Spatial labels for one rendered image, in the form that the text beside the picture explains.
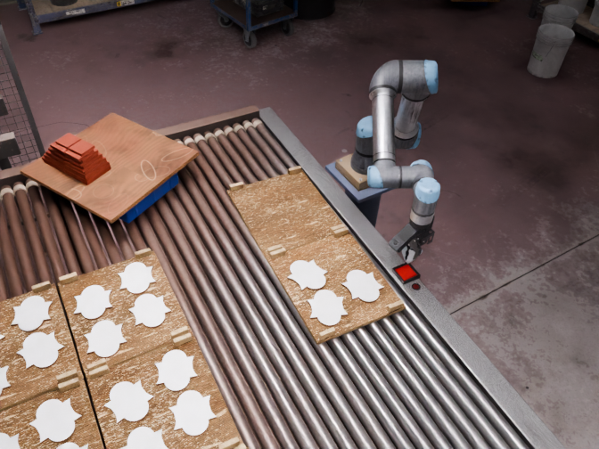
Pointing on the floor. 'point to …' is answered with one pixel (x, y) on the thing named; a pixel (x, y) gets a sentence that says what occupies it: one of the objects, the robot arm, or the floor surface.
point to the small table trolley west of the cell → (228, 10)
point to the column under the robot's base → (365, 202)
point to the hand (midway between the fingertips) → (406, 260)
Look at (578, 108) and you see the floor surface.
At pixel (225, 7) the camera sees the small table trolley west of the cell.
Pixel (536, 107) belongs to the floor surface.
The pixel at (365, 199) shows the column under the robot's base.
